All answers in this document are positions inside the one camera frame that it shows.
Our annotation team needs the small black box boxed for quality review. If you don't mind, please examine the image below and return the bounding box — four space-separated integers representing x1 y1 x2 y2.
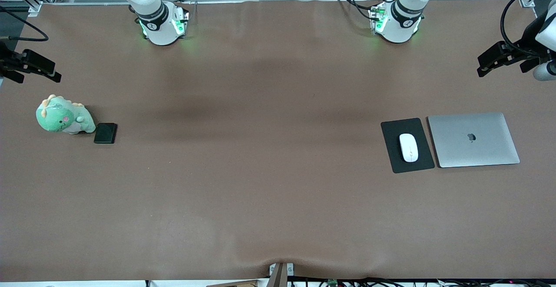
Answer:
94 122 118 145

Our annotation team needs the white computer mouse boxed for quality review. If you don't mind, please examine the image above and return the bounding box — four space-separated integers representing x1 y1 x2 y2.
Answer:
399 133 419 163

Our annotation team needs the black mouse pad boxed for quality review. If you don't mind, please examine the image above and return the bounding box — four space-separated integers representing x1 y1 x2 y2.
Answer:
381 118 436 174

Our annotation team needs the green plush dinosaur toy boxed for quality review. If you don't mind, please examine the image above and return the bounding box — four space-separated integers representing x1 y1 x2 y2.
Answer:
36 95 96 135

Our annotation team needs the silver closed laptop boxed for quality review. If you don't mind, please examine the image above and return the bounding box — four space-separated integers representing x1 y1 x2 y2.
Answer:
427 112 521 168

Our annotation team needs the brown table cover mat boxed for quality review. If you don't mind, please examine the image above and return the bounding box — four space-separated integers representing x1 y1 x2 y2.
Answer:
0 0 556 281

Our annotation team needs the brown wooden piece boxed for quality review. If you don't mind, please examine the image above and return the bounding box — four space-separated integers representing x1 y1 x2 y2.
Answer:
206 280 258 287

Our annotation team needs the black left base cable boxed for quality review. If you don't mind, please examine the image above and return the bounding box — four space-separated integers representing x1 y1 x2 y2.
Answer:
334 0 381 20

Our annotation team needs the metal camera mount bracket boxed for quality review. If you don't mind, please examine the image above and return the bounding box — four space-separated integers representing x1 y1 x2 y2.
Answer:
268 262 295 287

